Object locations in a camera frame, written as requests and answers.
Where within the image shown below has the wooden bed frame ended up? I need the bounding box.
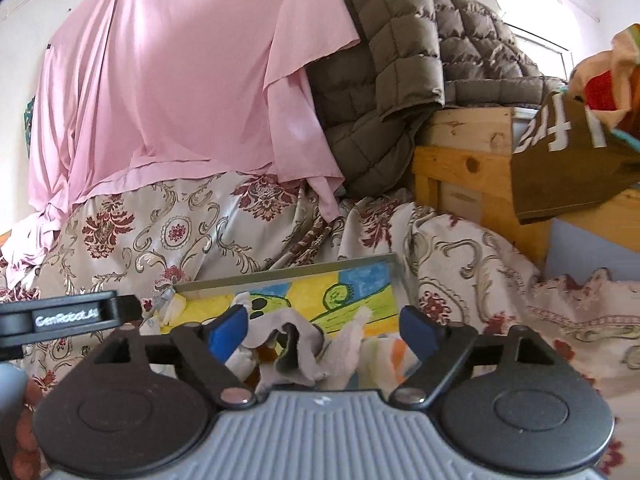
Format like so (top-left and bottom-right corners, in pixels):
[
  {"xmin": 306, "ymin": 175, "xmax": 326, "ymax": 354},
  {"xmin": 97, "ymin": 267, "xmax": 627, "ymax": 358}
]
[{"xmin": 412, "ymin": 105, "xmax": 640, "ymax": 271}]

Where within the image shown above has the yellow striped sock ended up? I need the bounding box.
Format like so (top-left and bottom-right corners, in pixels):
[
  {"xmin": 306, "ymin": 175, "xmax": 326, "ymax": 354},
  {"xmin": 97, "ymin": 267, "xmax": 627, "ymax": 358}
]
[{"xmin": 360, "ymin": 337, "xmax": 421, "ymax": 391}]

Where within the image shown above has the colourful patchwork cloth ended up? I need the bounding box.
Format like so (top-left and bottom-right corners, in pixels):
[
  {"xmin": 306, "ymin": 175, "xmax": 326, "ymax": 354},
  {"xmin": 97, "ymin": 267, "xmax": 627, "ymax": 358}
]
[{"xmin": 567, "ymin": 22, "xmax": 640, "ymax": 151}]

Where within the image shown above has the person's left hand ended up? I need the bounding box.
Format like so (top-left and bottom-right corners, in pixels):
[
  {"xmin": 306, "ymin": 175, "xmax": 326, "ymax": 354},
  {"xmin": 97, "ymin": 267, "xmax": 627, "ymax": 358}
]
[{"xmin": 20, "ymin": 376, "xmax": 51, "ymax": 413}]

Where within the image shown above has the light blue panel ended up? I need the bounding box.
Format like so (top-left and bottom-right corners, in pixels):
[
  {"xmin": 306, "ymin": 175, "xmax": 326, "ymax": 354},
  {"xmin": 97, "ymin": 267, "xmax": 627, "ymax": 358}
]
[{"xmin": 545, "ymin": 217, "xmax": 640, "ymax": 281}]

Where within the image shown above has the pink bed sheet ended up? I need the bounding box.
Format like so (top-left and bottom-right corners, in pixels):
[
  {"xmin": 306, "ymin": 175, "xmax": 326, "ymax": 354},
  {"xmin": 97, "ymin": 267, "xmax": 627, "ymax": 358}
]
[{"xmin": 0, "ymin": 0, "xmax": 361, "ymax": 281}]

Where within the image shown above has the teal wall poster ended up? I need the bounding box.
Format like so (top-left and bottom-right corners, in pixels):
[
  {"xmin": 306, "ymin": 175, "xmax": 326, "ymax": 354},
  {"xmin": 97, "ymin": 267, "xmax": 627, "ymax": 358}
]
[{"xmin": 22, "ymin": 95, "xmax": 39, "ymax": 151}]

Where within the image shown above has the brown garment with white print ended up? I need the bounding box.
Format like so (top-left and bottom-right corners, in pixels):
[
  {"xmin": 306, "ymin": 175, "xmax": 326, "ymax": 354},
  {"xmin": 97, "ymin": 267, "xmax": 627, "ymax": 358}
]
[{"xmin": 512, "ymin": 90, "xmax": 640, "ymax": 226}]

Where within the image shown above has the grey tray with cartoon print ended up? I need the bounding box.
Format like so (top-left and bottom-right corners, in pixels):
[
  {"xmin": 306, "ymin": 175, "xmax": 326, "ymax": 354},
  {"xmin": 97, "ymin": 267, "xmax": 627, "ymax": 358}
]
[{"xmin": 157, "ymin": 254, "xmax": 416, "ymax": 391}]

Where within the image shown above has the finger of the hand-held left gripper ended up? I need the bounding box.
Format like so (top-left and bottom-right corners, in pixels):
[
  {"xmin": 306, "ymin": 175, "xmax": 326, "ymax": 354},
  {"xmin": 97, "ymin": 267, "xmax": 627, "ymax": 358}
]
[{"xmin": 116, "ymin": 296, "xmax": 143, "ymax": 331}]

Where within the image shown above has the cartoon printed white cloth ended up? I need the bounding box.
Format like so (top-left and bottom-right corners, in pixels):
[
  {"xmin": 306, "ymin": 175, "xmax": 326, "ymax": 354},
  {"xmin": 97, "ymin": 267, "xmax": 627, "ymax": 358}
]
[{"xmin": 225, "ymin": 292, "xmax": 328, "ymax": 392}]

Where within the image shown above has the floral satin bedspread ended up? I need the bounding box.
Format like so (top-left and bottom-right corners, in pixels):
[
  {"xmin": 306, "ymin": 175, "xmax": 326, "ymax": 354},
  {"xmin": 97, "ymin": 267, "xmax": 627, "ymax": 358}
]
[{"xmin": 0, "ymin": 170, "xmax": 640, "ymax": 480}]

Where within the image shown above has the white window frame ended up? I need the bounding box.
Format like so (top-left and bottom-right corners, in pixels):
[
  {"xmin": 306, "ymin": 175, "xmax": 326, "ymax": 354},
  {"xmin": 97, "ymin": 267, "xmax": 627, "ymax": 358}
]
[{"xmin": 502, "ymin": 10, "xmax": 573, "ymax": 81}]

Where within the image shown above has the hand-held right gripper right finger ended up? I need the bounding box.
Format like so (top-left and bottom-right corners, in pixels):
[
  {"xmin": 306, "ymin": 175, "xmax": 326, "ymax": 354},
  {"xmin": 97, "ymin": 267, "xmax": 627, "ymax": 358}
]
[{"xmin": 390, "ymin": 305, "xmax": 556, "ymax": 406}]

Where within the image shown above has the small white yellow cloth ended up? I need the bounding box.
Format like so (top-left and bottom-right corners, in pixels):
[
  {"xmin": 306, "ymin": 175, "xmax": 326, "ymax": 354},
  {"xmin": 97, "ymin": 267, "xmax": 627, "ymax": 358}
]
[{"xmin": 145, "ymin": 292, "xmax": 188, "ymax": 333}]

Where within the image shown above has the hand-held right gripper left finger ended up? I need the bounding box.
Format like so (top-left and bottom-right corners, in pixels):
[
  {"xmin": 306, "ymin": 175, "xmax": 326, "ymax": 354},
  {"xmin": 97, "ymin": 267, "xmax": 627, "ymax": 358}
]
[{"xmin": 92, "ymin": 304, "xmax": 256, "ymax": 406}]

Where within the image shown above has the olive quilted down jacket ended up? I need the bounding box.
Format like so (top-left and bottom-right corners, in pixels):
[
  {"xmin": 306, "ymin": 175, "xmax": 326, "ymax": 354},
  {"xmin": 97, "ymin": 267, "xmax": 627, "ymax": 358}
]
[{"xmin": 305, "ymin": 0, "xmax": 548, "ymax": 198}]

